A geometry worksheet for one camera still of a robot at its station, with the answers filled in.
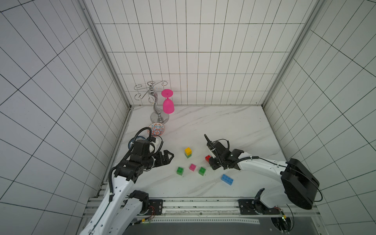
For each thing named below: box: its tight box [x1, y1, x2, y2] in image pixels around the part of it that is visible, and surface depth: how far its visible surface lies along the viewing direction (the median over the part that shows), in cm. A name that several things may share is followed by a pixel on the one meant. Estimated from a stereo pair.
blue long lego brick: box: [220, 173, 235, 186], surface depth 83 cm
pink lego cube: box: [188, 163, 197, 172], surface depth 87 cm
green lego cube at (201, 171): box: [198, 166, 207, 177], surface depth 83 cm
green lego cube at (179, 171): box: [176, 166, 184, 176], surface depth 84 cm
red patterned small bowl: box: [146, 122, 165, 136], surface depth 105 cm
